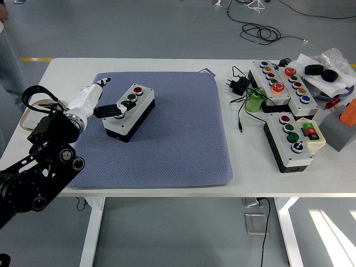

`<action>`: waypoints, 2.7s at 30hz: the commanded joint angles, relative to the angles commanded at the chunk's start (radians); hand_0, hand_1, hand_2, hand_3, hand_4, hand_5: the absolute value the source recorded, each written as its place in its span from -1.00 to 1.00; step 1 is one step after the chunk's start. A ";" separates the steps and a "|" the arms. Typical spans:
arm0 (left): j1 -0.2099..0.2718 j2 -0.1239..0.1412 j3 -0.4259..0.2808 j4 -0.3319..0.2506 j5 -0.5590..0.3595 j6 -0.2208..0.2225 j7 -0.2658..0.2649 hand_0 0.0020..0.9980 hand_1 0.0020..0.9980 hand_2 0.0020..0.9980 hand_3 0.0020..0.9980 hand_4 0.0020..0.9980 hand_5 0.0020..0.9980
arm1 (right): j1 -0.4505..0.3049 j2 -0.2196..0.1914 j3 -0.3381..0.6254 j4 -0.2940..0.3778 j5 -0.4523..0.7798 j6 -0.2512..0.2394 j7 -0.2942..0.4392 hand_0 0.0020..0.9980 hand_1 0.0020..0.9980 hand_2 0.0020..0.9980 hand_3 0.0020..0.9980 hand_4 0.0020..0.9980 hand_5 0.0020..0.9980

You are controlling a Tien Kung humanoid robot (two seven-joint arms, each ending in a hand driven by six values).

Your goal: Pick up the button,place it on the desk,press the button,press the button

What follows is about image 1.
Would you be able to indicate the grey under-table socket box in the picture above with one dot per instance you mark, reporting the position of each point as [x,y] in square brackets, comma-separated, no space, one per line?
[250,202]

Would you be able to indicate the grey block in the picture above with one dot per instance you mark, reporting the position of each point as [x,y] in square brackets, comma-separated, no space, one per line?
[336,130]

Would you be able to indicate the small black box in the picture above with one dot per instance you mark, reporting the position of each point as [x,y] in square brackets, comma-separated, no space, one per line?
[285,61]

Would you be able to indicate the four-button box, selector switch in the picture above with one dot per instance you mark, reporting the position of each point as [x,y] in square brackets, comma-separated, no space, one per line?
[282,139]

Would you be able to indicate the red knob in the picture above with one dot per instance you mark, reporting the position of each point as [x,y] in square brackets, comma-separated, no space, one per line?
[332,103]

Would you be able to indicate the black power adapter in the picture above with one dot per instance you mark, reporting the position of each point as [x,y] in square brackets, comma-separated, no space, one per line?
[240,84]

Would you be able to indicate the small dark item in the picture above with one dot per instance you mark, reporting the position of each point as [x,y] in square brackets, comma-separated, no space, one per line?
[46,105]

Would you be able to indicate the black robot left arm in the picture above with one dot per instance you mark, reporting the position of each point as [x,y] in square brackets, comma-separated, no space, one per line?
[53,130]

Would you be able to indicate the black robot body part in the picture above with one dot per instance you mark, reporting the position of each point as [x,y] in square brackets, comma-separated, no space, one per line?
[4,261]

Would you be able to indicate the clear bubble wrap bag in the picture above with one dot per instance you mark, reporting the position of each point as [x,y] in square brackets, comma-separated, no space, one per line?
[336,59]

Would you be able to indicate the metal floor socket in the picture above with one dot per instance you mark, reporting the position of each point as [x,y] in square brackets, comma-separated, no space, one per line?
[254,224]

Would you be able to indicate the small grey floor fixture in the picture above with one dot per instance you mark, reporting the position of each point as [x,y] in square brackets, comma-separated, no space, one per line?
[217,2]

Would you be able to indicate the orange cylinder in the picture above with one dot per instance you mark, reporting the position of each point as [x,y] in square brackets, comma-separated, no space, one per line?
[349,114]

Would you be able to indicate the person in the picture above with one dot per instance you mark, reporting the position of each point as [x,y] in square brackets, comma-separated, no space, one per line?
[11,61]

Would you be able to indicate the white four-button control box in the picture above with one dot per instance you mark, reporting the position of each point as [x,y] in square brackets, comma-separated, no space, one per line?
[140,103]

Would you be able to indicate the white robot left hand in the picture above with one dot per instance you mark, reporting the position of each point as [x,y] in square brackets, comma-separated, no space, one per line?
[86,98]

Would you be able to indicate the purple card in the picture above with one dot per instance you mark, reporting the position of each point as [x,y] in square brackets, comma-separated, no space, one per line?
[209,71]

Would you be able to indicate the cream switch box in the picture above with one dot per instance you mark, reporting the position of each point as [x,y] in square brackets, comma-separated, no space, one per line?
[318,142]

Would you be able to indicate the grey-blue textured mat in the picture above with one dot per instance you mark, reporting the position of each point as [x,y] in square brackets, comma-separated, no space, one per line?
[172,133]

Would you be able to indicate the five-button box, red mushroom button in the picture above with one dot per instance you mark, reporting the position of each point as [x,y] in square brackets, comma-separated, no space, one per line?
[291,93]

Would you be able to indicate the white table leg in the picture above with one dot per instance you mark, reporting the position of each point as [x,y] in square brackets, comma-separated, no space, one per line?
[91,236]
[289,236]

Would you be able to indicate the blue plate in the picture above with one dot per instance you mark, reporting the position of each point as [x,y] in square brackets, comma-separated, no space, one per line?
[349,93]

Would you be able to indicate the white shallow tray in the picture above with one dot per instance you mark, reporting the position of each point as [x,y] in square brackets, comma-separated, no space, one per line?
[30,107]

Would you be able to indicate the five-button box, lit stop button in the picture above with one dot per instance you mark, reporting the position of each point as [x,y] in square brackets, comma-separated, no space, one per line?
[262,76]

